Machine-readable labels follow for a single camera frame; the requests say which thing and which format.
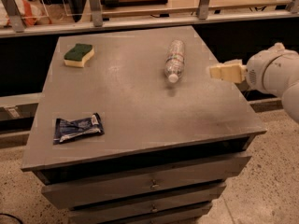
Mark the top drawer metal knob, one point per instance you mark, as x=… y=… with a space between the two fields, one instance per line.
x=154 y=185

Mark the orange and white bag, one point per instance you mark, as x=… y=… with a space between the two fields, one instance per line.
x=30 y=14

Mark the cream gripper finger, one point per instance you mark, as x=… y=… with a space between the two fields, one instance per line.
x=233 y=62
x=234 y=72

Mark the blue foil snack packet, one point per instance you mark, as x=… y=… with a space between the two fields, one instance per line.
x=66 y=131

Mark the drawer metal knob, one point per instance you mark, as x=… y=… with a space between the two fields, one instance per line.
x=154 y=185
x=154 y=209

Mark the grey drawer cabinet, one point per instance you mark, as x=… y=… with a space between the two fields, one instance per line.
x=188 y=136

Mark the green and yellow sponge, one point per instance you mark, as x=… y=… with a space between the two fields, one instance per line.
x=78 y=55

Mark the clear plastic water bottle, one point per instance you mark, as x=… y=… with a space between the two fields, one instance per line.
x=175 y=61

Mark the grey metal railing frame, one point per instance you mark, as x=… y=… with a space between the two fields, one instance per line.
x=81 y=16

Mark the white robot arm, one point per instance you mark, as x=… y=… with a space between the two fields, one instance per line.
x=271 y=71

